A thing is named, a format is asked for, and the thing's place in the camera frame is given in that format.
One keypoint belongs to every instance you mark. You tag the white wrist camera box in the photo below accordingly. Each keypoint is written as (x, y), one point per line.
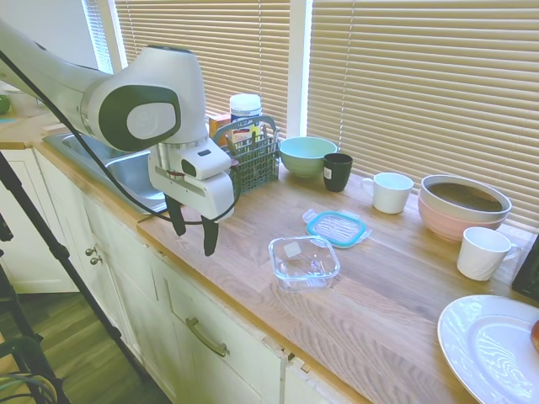
(206, 162)

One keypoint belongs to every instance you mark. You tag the stainless steel double sink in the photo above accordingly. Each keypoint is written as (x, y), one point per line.
(126, 168)

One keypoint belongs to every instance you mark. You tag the round metal cabinet knob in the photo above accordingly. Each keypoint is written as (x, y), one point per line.
(90, 251)
(97, 260)

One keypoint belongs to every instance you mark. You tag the white ceramic mug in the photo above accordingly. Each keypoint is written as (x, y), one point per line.
(391, 195)
(480, 256)

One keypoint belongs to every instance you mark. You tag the clear lid with teal seal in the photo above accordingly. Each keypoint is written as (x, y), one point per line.
(337, 229)

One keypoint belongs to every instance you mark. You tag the mint green bowl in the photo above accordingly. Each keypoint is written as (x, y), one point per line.
(303, 162)

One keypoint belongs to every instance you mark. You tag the red apple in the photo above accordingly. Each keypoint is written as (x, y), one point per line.
(535, 336)

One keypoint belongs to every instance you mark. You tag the green round fruit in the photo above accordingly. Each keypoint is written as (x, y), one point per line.
(3, 104)

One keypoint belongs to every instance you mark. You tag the white dinner plate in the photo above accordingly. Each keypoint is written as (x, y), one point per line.
(484, 349)

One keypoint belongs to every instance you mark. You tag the black cup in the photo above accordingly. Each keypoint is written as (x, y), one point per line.
(337, 174)

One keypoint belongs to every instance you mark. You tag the white kitchen cabinet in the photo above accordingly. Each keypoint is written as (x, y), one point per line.
(126, 294)

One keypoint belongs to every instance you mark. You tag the dark green clamp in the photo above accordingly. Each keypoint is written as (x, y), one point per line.
(29, 349)

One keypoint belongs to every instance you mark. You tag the grey plastic cutlery basket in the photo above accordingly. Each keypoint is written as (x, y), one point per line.
(257, 168)

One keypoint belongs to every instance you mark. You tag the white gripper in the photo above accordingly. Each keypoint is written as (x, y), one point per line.
(198, 195)

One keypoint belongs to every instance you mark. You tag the white wipes canister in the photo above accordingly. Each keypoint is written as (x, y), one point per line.
(245, 109)

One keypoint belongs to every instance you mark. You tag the orange cardboard box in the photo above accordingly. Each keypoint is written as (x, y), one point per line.
(219, 126)

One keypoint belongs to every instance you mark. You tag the black tripod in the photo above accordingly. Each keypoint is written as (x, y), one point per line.
(58, 251)

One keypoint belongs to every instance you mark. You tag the square glass food container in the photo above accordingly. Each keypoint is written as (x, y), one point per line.
(295, 250)

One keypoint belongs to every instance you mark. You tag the narrow white window blind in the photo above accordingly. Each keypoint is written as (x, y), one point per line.
(97, 33)

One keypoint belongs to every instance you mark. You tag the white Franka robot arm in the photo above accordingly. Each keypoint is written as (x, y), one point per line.
(139, 84)

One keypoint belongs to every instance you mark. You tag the grey bowl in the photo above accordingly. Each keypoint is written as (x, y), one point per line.
(438, 206)

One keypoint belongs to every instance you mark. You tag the pink bowl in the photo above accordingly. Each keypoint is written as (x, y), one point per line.
(446, 229)

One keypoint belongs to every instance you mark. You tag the wide beige window blind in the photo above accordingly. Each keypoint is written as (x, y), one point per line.
(421, 84)

